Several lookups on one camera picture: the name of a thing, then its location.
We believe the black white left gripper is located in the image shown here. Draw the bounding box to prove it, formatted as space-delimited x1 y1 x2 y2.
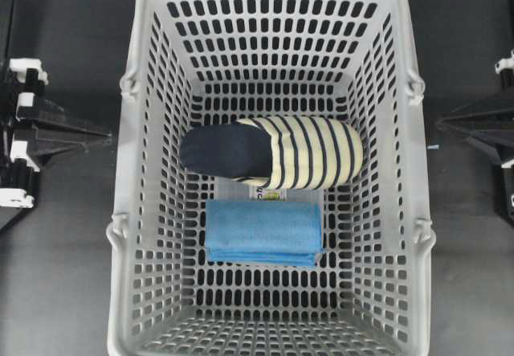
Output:
1 58 112 231

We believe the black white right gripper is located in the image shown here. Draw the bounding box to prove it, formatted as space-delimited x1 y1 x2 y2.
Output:
436 51 513 224

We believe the grey plastic shopping basket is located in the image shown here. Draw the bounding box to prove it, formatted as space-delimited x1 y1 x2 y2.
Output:
107 0 436 355

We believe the folded blue cloth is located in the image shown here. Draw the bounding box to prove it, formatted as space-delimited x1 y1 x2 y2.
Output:
205 200 324 267

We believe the clear plastic packaged item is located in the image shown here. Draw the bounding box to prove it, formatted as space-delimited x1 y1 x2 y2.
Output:
214 177 324 207

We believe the striped navy cream slipper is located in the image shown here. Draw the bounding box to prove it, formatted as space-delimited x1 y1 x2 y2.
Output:
179 115 364 190

